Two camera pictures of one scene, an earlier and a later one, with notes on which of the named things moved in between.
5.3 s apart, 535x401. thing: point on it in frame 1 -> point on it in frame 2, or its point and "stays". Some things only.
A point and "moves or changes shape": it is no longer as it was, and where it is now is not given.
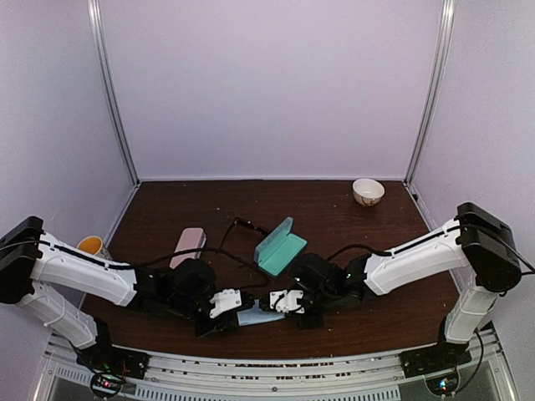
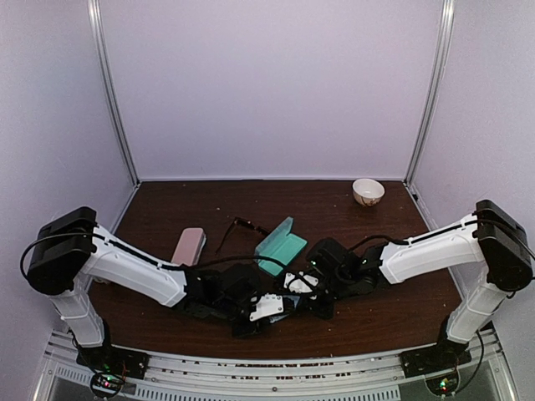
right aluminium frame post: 447,17 stays
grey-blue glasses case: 279,248 stays
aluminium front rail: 349,378 stays
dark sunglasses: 242,236 stays
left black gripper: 222,322 -> 240,331
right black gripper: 315,322 -> 325,312
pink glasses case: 191,238 stays
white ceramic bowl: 368,192 stays
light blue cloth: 256,315 moves or changes shape
